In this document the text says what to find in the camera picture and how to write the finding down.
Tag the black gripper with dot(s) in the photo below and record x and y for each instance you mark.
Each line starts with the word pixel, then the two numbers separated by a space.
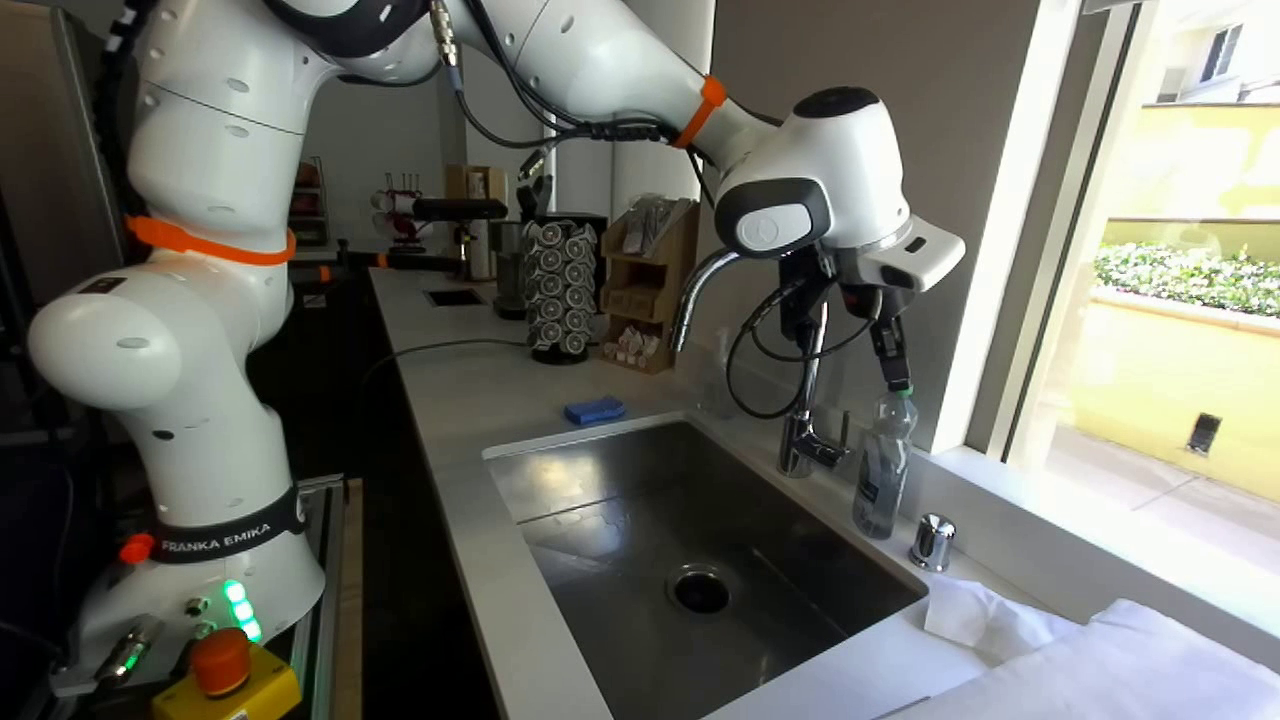
pixel 805 287

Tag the clear soap pump bottle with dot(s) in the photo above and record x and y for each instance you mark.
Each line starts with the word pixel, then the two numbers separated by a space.
pixel 882 465

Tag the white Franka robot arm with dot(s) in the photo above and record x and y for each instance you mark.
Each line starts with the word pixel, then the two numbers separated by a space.
pixel 215 335

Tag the chrome arched kitchen faucet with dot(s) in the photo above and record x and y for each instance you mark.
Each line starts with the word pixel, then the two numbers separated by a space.
pixel 811 425

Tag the small metal sink-side fixture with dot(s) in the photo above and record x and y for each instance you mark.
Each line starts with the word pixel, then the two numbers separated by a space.
pixel 934 542

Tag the wooden tea organizer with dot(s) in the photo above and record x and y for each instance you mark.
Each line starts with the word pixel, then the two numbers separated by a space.
pixel 652 287

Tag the stainless steel sink basin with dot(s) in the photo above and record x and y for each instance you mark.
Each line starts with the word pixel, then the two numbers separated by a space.
pixel 692 535

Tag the small white folded cloth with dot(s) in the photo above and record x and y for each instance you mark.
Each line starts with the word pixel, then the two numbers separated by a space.
pixel 986 620

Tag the green outdoor hedge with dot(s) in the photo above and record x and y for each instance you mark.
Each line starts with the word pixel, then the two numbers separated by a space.
pixel 1187 280

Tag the round sink drain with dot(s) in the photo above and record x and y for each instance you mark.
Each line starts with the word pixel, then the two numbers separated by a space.
pixel 701 584

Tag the blue sponge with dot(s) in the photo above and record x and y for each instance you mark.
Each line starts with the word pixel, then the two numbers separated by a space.
pixel 592 409

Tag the coffee pod carousel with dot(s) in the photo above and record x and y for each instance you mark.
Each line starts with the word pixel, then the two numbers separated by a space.
pixel 563 287

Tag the white folded towel stack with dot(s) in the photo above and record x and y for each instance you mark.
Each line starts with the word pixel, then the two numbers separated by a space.
pixel 1132 665

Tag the small black mat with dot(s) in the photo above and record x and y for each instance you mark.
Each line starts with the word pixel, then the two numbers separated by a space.
pixel 454 299

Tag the black coffee machine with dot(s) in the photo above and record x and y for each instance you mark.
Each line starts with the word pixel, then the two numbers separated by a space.
pixel 454 226

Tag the yellow emergency stop button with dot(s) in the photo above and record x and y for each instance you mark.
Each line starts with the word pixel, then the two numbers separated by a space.
pixel 224 674

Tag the grey tall appliance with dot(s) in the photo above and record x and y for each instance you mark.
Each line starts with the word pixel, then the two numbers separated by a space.
pixel 43 161

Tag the white window frame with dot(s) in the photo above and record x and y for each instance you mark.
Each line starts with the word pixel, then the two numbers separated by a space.
pixel 1041 202

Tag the dark outdoor wall outlet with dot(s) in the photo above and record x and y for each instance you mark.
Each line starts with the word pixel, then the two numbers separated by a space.
pixel 1204 434

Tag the aluminium mount rail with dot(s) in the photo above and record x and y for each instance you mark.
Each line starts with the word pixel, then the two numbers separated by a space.
pixel 320 601

